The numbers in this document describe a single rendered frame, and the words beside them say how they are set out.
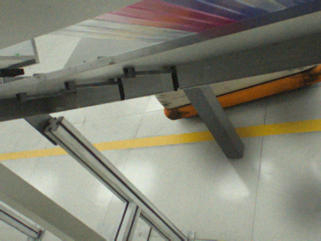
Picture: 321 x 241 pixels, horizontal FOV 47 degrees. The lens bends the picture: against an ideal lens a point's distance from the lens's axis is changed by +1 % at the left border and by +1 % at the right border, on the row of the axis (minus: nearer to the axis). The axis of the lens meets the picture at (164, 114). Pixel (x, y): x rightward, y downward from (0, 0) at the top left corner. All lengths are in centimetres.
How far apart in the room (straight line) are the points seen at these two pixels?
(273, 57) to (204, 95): 59
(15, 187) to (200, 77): 65
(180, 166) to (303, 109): 50
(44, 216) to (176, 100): 65
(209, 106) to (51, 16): 97
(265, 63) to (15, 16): 41
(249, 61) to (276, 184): 75
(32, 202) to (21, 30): 91
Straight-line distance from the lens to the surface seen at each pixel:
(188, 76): 57
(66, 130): 84
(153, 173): 148
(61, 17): 18
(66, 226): 117
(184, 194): 135
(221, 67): 55
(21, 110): 73
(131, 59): 40
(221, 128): 121
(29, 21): 18
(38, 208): 110
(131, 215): 99
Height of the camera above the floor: 103
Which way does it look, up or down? 38 degrees down
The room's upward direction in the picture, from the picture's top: 37 degrees counter-clockwise
